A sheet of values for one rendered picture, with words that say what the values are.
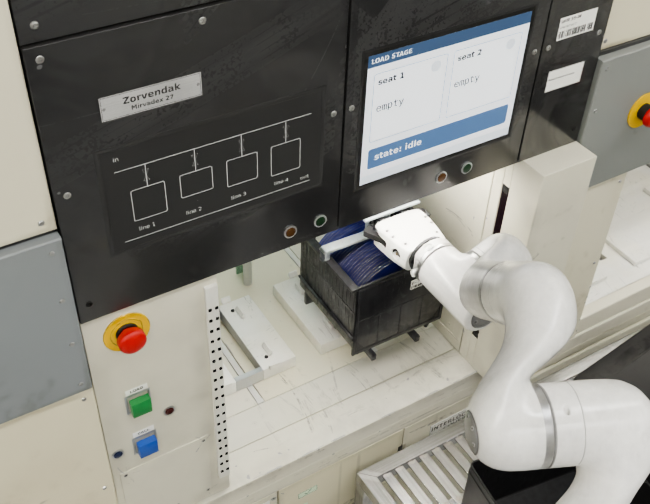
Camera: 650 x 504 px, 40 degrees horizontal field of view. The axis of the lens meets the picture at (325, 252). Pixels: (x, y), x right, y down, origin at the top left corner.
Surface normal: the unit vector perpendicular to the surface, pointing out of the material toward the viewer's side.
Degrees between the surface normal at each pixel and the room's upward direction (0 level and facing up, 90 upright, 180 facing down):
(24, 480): 90
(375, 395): 0
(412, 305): 90
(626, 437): 49
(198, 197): 90
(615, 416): 33
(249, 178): 90
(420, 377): 0
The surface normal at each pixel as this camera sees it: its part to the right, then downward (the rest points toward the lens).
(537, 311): -0.43, -0.43
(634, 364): 0.04, -0.75
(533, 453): 0.11, 0.38
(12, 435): 0.52, 0.58
